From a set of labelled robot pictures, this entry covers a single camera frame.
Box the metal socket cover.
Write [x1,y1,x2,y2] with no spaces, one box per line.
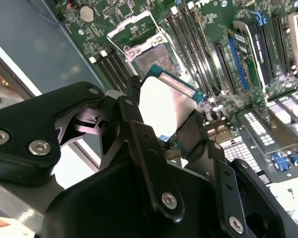
[106,9,176,57]

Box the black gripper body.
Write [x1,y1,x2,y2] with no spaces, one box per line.
[34,158,222,238]

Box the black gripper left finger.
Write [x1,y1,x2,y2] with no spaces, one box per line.
[0,75,186,224]

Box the silver CPU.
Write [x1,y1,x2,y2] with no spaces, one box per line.
[138,64,207,143]

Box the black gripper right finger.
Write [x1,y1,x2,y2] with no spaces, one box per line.
[176,110,298,238]

